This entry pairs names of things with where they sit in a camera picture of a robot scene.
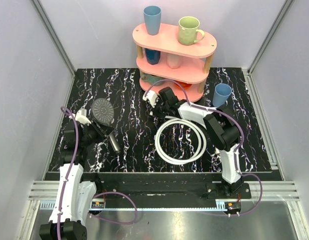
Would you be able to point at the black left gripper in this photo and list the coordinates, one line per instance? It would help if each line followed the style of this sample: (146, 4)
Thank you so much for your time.
(96, 124)

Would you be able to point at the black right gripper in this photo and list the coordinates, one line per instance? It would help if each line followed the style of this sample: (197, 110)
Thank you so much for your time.
(155, 113)

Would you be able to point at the grey shower head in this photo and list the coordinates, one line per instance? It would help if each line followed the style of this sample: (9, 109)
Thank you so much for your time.
(103, 111)

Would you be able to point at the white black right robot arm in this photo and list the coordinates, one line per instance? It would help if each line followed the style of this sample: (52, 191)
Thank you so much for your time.
(209, 124)

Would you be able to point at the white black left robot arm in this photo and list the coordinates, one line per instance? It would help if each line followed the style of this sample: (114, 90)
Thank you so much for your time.
(67, 221)

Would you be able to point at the orange bowl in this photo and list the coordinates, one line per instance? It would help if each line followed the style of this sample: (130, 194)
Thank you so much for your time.
(182, 85)

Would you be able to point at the teal ceramic mug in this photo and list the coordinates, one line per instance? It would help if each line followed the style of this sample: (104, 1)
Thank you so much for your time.
(151, 79)

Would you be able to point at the pink faceted cup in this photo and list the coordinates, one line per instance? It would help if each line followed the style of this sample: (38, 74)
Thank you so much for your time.
(173, 60)

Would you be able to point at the pink three-tier shelf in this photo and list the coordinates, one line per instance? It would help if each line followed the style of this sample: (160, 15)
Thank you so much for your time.
(185, 64)

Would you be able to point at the dark blue cup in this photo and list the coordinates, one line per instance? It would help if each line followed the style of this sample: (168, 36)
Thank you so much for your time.
(152, 56)

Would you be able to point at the blue cup on table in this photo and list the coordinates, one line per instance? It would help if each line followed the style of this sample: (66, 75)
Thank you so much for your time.
(222, 92)

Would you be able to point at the green mug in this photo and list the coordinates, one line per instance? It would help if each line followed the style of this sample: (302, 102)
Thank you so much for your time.
(188, 31)

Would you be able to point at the blue cup on shelf top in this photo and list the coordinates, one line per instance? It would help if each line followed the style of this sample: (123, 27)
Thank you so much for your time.
(152, 19)

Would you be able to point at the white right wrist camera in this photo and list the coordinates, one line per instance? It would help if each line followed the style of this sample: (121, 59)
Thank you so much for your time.
(151, 97)

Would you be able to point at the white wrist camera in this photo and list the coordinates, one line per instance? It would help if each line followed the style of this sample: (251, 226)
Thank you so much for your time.
(151, 97)
(81, 117)

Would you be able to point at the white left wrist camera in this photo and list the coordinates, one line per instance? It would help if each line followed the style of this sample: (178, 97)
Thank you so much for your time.
(81, 117)

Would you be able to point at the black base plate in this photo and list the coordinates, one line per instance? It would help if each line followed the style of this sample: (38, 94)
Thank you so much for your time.
(168, 190)

